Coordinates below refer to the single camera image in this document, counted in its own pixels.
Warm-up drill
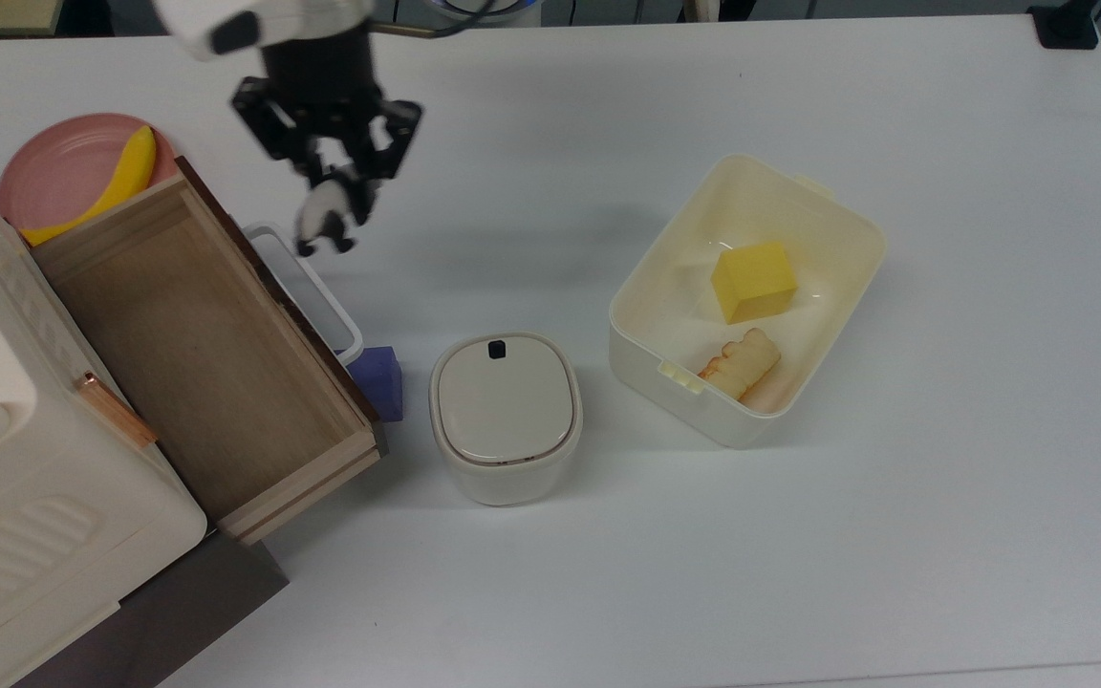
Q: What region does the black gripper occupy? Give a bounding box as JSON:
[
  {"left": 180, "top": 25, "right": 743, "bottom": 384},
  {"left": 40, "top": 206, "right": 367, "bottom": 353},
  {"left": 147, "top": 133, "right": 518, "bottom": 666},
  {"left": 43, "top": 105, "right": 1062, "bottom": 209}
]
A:
[{"left": 230, "top": 27, "right": 424, "bottom": 226}]

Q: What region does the small panda toy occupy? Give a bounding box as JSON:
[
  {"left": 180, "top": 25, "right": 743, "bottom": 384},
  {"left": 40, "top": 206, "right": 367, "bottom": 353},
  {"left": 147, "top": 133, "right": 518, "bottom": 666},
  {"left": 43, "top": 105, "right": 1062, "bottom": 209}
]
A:
[{"left": 294, "top": 167, "right": 366, "bottom": 257}]

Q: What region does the yellow toy banana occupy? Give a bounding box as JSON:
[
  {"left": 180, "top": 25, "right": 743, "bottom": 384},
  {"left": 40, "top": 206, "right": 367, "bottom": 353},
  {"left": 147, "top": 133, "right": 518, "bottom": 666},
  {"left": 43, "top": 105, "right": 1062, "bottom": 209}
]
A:
[{"left": 20, "top": 125, "right": 158, "bottom": 247}]

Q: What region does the brown wooden drawer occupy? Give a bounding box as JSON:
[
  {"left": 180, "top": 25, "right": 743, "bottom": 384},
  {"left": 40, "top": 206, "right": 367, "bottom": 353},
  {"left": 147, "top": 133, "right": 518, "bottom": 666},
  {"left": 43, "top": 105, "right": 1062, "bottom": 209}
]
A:
[{"left": 30, "top": 156, "right": 389, "bottom": 546}]

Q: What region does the toy bread slice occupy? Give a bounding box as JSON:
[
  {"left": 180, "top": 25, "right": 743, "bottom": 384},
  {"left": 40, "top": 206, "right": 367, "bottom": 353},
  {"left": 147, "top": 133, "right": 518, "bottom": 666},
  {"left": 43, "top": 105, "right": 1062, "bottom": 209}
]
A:
[{"left": 699, "top": 328, "right": 783, "bottom": 402}]

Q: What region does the cream toy cabinet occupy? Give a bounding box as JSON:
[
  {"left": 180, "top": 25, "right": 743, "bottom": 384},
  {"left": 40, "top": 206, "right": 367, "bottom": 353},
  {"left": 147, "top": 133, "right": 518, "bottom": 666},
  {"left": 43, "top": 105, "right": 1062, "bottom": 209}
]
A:
[{"left": 0, "top": 158, "right": 290, "bottom": 688}]

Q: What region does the purple cube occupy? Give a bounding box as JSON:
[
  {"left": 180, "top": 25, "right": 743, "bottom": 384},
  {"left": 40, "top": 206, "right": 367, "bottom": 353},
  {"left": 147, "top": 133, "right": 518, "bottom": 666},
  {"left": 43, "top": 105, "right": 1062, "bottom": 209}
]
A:
[{"left": 350, "top": 346, "right": 405, "bottom": 423}]

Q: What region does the pink plate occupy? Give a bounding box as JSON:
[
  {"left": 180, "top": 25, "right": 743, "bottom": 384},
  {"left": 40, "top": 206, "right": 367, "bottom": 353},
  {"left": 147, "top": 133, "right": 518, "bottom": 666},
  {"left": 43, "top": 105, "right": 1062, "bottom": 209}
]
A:
[{"left": 0, "top": 113, "right": 179, "bottom": 235}]

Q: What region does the beige lidded trash can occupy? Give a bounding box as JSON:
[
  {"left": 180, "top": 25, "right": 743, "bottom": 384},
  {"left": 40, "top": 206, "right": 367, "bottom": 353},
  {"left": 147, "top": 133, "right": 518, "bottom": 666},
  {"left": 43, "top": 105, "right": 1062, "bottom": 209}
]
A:
[{"left": 429, "top": 332, "right": 584, "bottom": 507}]

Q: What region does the cream plastic bin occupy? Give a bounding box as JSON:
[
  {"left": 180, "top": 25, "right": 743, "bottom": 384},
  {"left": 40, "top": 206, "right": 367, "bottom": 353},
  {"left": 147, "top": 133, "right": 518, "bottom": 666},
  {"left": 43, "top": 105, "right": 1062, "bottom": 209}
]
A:
[{"left": 608, "top": 154, "right": 888, "bottom": 450}]

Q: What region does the yellow cube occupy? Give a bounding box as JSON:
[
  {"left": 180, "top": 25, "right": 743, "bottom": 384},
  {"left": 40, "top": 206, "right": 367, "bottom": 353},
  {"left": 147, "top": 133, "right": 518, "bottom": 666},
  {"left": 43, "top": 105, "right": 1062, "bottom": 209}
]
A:
[{"left": 710, "top": 241, "right": 799, "bottom": 324}]

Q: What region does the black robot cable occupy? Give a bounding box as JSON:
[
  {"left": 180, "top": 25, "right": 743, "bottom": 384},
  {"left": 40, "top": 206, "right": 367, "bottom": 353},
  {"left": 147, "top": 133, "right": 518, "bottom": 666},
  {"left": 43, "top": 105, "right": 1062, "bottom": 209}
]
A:
[{"left": 369, "top": 0, "right": 525, "bottom": 41}]

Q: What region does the white drawer handle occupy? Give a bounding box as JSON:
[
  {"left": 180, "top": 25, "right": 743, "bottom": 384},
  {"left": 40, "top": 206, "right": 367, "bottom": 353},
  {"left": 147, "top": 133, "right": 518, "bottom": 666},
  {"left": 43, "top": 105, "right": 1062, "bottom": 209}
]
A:
[{"left": 243, "top": 222, "right": 365, "bottom": 367}]

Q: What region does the orange cabinet door handle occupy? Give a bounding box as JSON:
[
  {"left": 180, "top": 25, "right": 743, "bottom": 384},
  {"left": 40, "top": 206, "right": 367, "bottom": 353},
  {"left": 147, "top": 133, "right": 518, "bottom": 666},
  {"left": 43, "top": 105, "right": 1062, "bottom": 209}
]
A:
[{"left": 76, "top": 372, "right": 160, "bottom": 450}]

